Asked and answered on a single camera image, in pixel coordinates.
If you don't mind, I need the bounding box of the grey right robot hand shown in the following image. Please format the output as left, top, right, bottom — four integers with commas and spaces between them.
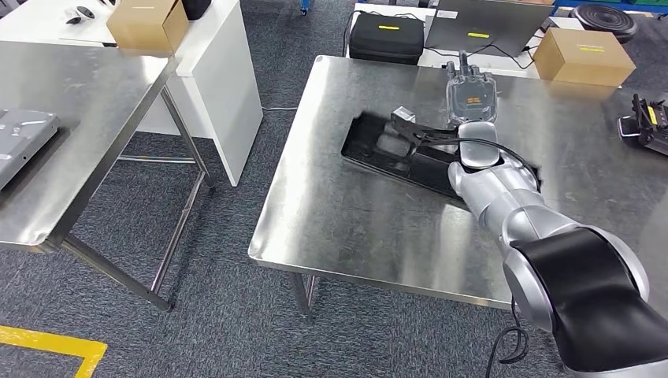
444, 50, 499, 129

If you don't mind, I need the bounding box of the black plastic plate frame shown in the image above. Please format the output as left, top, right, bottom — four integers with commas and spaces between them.
340, 110, 544, 213

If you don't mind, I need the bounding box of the stainless steel workbench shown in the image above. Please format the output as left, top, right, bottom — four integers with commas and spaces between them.
247, 54, 668, 322

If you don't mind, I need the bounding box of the grey laptop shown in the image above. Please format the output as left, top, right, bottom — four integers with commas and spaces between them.
425, 0, 555, 58

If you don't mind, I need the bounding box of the black carry case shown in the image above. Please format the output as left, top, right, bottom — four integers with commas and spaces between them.
348, 13, 425, 66

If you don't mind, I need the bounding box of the brown cardboard box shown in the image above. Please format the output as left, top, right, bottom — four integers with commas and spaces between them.
106, 0, 190, 54
533, 27, 638, 88

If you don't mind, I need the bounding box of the black round disc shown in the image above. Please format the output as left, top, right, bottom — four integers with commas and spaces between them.
569, 4, 639, 44

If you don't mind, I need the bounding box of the black device yellow label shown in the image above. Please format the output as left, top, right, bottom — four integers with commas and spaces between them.
617, 94, 668, 158

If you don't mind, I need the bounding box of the blue metal rack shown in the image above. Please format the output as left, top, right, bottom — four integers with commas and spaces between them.
299, 0, 668, 17

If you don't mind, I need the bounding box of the stainless steel table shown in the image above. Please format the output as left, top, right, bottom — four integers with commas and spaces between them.
0, 41, 216, 313

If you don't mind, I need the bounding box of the grey metal panel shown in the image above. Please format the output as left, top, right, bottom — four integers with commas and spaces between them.
0, 108, 61, 191

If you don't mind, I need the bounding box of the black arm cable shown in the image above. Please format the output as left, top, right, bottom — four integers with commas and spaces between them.
417, 135, 541, 378

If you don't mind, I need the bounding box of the black laptop cable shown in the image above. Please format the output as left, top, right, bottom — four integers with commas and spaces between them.
423, 43, 541, 70

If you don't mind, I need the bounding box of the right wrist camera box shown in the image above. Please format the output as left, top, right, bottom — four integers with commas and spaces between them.
390, 106, 463, 158

